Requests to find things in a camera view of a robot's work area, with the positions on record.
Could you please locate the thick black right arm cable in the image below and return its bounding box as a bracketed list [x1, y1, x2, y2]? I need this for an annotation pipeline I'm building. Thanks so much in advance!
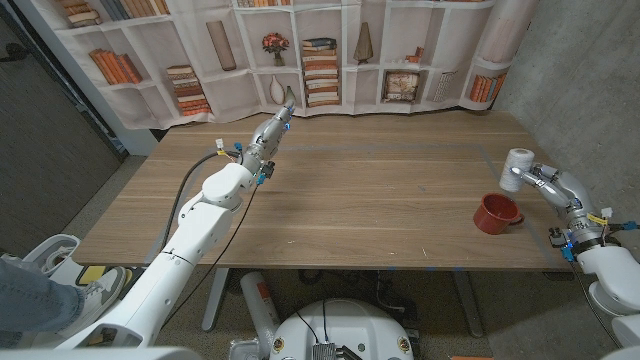
[607, 220, 640, 234]

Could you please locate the red cup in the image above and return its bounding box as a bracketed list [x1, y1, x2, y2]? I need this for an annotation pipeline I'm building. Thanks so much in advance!
[473, 193, 525, 236]

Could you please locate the person's leg in jeans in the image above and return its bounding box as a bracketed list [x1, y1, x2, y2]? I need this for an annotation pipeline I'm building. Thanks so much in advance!
[0, 257, 86, 349]

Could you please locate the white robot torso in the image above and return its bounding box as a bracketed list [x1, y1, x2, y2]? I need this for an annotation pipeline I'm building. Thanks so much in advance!
[0, 344, 640, 360]

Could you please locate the white round stand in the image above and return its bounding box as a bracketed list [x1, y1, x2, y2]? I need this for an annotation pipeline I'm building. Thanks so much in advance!
[22, 233, 81, 279]

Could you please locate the printed bookshelf backdrop cloth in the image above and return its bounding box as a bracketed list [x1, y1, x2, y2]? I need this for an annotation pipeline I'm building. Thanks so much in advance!
[14, 0, 541, 131]

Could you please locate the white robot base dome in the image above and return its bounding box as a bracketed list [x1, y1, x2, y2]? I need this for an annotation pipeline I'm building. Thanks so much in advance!
[269, 298, 415, 360]

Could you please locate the yellow pad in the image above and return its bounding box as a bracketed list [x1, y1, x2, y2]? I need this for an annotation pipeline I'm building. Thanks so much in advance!
[75, 264, 134, 289]

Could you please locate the white grey sneaker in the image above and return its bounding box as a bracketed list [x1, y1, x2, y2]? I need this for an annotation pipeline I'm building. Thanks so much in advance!
[57, 267, 130, 340]

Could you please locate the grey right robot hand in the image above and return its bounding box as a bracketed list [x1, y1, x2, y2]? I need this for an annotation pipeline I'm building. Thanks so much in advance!
[509, 162, 609, 249]

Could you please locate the white string spool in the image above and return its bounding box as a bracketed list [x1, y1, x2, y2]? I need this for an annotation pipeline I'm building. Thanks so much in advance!
[498, 148, 536, 194]

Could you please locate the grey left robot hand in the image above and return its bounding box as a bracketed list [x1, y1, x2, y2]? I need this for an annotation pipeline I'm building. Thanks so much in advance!
[239, 98, 297, 176]

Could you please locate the grey finned box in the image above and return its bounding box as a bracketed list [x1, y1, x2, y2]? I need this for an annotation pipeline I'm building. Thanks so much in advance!
[312, 342, 339, 360]

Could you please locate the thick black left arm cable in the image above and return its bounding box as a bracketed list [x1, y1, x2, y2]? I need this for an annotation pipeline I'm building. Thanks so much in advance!
[162, 149, 241, 251]

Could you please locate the thin black arm wire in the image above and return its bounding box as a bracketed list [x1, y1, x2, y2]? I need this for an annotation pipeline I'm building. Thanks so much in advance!
[569, 259, 621, 349]
[159, 184, 261, 331]

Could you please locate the thin black left arm wire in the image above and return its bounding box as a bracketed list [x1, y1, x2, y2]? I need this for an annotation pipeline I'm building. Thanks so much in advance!
[159, 184, 261, 331]

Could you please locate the white cylinder with orange label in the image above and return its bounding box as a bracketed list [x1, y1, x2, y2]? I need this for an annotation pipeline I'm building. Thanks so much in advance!
[239, 270, 281, 359]

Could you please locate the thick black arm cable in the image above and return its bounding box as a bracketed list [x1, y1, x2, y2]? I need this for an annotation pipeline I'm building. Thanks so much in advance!
[162, 149, 241, 251]
[607, 220, 640, 234]

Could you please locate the grey table leg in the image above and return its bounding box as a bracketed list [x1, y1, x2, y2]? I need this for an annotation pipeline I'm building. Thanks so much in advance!
[452, 269, 485, 339]
[201, 268, 230, 333]

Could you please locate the thin black right arm wire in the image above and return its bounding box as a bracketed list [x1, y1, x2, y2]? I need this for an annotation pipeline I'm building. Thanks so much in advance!
[569, 259, 621, 349]

